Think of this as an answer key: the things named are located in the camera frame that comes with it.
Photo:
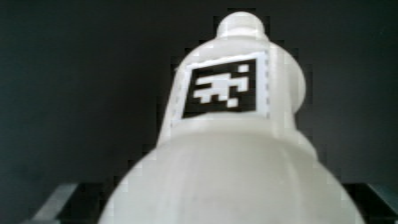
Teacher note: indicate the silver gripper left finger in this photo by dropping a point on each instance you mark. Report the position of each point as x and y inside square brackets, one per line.
[49, 212]

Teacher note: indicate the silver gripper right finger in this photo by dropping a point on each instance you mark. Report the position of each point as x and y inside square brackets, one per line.
[382, 204]

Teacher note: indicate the white lamp bulb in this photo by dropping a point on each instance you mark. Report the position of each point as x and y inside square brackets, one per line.
[232, 172]

